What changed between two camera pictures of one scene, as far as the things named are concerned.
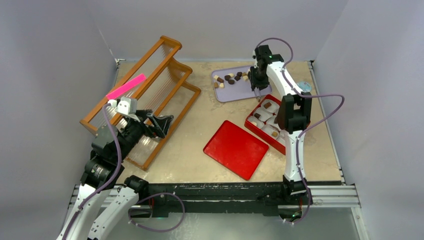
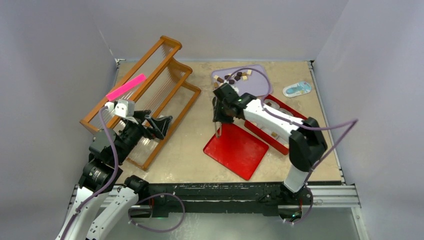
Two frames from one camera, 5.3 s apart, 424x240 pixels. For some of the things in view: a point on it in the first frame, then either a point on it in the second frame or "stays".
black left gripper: x=161 y=123 stays
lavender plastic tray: x=231 y=84 stays
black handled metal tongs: x=257 y=93 to x=218 y=129
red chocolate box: x=263 y=123 stays
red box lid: x=236 y=149 stays
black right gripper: x=255 y=83 to x=219 y=117
